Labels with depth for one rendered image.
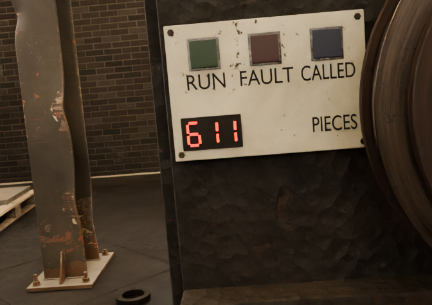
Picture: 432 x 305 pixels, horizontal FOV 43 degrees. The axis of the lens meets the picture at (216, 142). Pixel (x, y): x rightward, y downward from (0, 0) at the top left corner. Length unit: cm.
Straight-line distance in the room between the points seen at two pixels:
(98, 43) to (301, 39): 623
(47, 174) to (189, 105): 268
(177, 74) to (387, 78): 27
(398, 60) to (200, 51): 25
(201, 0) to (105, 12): 617
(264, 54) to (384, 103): 19
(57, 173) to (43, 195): 16
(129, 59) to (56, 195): 367
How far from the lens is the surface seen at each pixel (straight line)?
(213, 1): 75
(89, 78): 693
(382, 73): 61
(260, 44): 72
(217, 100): 73
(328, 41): 73
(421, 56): 61
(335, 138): 74
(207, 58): 72
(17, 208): 538
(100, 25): 691
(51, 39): 331
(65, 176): 334
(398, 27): 62
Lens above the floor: 117
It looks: 7 degrees down
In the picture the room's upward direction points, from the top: 5 degrees counter-clockwise
